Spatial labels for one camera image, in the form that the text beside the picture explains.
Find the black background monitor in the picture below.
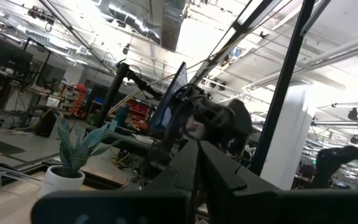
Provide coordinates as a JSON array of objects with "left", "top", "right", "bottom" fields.
[{"left": 0, "top": 37, "right": 34, "bottom": 75}]

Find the clear plastic bin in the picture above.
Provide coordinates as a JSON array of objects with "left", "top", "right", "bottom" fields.
[{"left": 0, "top": 162, "right": 60, "bottom": 203}]

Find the teal box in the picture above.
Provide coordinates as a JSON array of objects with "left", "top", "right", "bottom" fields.
[{"left": 114, "top": 105, "right": 131, "bottom": 128}]

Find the grey desk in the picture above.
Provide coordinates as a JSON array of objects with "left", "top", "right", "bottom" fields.
[{"left": 85, "top": 123, "right": 167, "bottom": 150}]

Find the white floor cable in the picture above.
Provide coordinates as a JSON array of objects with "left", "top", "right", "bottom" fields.
[{"left": 0, "top": 128, "right": 34, "bottom": 138}]

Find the black floor box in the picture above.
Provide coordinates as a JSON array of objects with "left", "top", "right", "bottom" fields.
[{"left": 35, "top": 110, "right": 58, "bottom": 138}]

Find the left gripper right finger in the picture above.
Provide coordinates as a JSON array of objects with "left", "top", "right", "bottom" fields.
[{"left": 199, "top": 140, "right": 280, "bottom": 224}]

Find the red tool cabinet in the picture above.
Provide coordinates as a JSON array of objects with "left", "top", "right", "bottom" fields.
[{"left": 125, "top": 98, "right": 152, "bottom": 131}]

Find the blue screen monitor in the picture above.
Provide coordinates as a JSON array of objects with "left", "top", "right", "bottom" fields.
[{"left": 147, "top": 61, "right": 189, "bottom": 135}]

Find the yellow floor cable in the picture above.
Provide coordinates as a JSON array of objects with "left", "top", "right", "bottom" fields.
[{"left": 109, "top": 151, "right": 132, "bottom": 166}]

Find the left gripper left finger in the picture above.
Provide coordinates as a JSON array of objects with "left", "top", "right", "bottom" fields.
[{"left": 144, "top": 139, "right": 200, "bottom": 224}]

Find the red rack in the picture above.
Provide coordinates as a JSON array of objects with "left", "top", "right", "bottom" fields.
[{"left": 70, "top": 83, "right": 88, "bottom": 118}]

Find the green plant in white pot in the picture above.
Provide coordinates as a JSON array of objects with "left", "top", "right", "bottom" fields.
[{"left": 39, "top": 112, "right": 124, "bottom": 200}]

